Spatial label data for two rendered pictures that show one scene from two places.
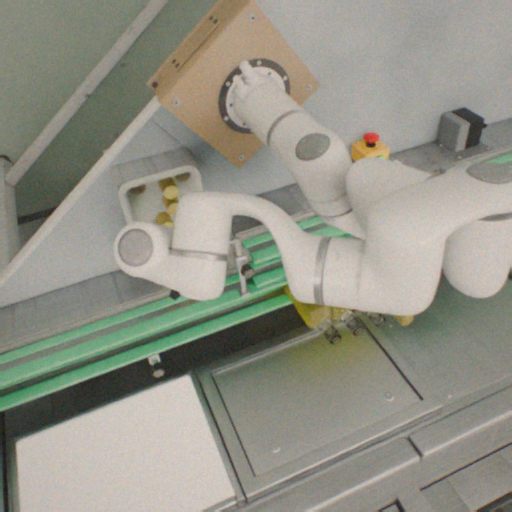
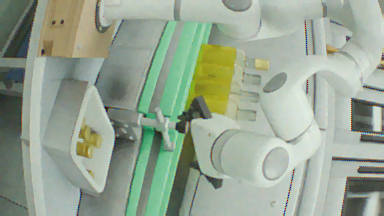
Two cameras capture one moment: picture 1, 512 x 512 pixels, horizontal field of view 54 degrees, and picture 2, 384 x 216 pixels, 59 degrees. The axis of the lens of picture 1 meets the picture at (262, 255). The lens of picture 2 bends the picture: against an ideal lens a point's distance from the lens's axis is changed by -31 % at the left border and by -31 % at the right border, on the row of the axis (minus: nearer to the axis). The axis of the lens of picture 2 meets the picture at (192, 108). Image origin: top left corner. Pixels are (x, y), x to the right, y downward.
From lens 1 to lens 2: 0.61 m
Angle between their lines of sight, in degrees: 35
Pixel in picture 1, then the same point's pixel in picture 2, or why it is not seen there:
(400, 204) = (370, 17)
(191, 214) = (296, 104)
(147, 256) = (287, 160)
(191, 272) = (315, 139)
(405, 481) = (329, 147)
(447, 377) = not seen: hidden behind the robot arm
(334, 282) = (365, 73)
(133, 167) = (56, 128)
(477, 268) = not seen: hidden behind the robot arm
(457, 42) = not seen: outside the picture
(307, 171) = (250, 16)
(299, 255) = (351, 73)
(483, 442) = (331, 97)
